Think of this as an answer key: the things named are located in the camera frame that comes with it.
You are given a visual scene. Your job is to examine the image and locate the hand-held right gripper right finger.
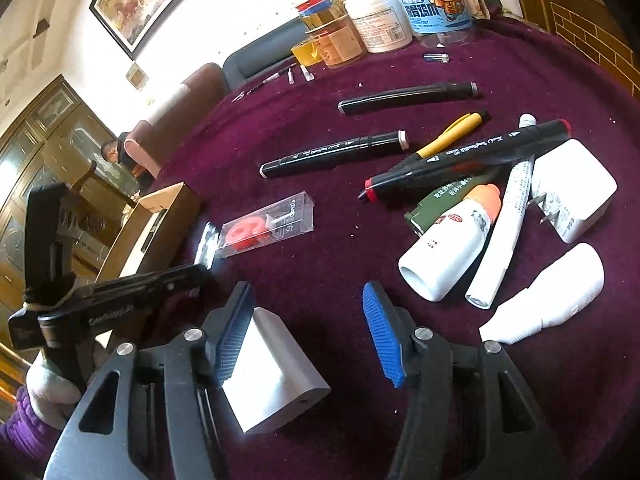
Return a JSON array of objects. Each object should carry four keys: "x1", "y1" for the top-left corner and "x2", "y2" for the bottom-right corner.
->
[{"x1": 362, "y1": 281, "x2": 561, "y2": 480}]

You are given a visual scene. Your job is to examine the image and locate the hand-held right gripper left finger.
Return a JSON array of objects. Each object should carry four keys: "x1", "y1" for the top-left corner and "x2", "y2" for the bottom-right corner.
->
[{"x1": 42, "y1": 281, "x2": 256, "y2": 480}]

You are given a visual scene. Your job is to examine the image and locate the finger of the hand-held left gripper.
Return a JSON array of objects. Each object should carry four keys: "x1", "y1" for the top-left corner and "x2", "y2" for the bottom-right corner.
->
[{"x1": 150, "y1": 224, "x2": 221, "y2": 306}]

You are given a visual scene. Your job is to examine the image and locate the silver rectangular block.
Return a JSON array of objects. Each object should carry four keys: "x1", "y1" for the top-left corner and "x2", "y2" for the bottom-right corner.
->
[{"x1": 220, "y1": 306, "x2": 332, "y2": 436}]

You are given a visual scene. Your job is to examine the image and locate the brown cardboard box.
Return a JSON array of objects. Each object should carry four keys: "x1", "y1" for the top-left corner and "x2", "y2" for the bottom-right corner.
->
[{"x1": 95, "y1": 182, "x2": 203, "y2": 293}]

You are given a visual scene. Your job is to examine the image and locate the white printed pen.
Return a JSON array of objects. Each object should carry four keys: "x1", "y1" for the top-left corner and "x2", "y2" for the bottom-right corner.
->
[{"x1": 465, "y1": 113, "x2": 539, "y2": 311}]

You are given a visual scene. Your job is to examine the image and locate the person's left forearm purple sleeve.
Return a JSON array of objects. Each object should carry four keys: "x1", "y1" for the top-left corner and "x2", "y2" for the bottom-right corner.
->
[{"x1": 0, "y1": 386, "x2": 70, "y2": 480}]

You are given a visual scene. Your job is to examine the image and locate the person's left hand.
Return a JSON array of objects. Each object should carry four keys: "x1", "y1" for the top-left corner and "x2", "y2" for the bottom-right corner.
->
[{"x1": 25, "y1": 344, "x2": 110, "y2": 431}]

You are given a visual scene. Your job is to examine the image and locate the clear box with red reel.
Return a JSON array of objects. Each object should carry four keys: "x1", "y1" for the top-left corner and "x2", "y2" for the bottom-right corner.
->
[{"x1": 215, "y1": 191, "x2": 316, "y2": 261}]

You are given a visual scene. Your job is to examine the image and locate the wooden glass-door cabinet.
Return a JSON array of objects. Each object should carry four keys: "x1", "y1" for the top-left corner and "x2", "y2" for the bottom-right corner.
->
[{"x1": 0, "y1": 74, "x2": 143, "y2": 321}]

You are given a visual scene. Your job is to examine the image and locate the purple tablecloth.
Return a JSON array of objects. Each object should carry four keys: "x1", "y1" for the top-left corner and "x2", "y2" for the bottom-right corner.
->
[{"x1": 120, "y1": 12, "x2": 640, "y2": 480}]

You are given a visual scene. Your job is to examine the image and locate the white bottle orange cap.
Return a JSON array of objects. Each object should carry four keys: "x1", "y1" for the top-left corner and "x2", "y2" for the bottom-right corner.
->
[{"x1": 398, "y1": 183, "x2": 502, "y2": 303}]

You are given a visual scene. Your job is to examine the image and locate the dark green small box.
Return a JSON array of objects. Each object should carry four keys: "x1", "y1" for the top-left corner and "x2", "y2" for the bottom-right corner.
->
[{"x1": 403, "y1": 174, "x2": 483, "y2": 237}]

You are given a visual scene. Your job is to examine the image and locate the brown leather chair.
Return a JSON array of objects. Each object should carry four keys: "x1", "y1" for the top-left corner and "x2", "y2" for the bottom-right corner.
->
[{"x1": 124, "y1": 62, "x2": 227, "y2": 181}]

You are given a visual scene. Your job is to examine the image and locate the white nozzle tube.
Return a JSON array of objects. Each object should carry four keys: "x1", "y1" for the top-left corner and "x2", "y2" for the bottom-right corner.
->
[{"x1": 478, "y1": 242, "x2": 605, "y2": 346}]

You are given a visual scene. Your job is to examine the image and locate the black marker white end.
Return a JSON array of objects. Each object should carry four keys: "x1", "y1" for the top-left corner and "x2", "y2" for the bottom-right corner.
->
[{"x1": 259, "y1": 130, "x2": 411, "y2": 179}]

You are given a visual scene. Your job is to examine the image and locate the black marker red caps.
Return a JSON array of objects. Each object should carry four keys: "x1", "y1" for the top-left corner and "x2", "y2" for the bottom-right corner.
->
[{"x1": 357, "y1": 118, "x2": 574, "y2": 205}]

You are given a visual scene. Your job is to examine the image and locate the yellow and black pen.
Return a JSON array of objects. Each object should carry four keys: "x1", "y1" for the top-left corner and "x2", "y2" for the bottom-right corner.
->
[{"x1": 400, "y1": 110, "x2": 491, "y2": 171}]

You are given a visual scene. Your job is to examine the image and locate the thin black pen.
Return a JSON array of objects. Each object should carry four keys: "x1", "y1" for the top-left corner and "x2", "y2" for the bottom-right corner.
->
[{"x1": 244, "y1": 64, "x2": 297, "y2": 96}]

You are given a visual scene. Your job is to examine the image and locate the white plug charger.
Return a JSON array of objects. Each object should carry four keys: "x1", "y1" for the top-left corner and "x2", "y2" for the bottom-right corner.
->
[{"x1": 529, "y1": 138, "x2": 619, "y2": 245}]

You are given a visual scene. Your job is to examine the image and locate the black marker grey cap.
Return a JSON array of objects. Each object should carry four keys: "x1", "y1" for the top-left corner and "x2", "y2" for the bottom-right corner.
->
[{"x1": 337, "y1": 81, "x2": 483, "y2": 116}]

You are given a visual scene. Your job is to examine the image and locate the yellow tape roll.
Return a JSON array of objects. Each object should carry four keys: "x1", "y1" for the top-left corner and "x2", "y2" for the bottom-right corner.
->
[{"x1": 291, "y1": 40, "x2": 322, "y2": 67}]

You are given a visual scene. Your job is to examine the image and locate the amber plastic jar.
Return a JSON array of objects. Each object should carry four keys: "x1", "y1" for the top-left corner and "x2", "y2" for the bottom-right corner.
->
[{"x1": 305, "y1": 14, "x2": 367, "y2": 69}]

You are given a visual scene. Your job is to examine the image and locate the white plastic jar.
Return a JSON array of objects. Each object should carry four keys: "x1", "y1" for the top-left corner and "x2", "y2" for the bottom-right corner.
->
[{"x1": 345, "y1": 0, "x2": 414, "y2": 54}]

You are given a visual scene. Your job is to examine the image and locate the wooden brick-pattern counter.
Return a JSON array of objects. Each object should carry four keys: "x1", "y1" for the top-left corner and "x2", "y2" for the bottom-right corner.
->
[{"x1": 517, "y1": 0, "x2": 640, "y2": 93}]

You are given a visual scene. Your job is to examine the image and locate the wall switch plate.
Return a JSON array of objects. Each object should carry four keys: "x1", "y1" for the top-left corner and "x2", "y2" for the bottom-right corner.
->
[{"x1": 124, "y1": 61, "x2": 149, "y2": 90}]

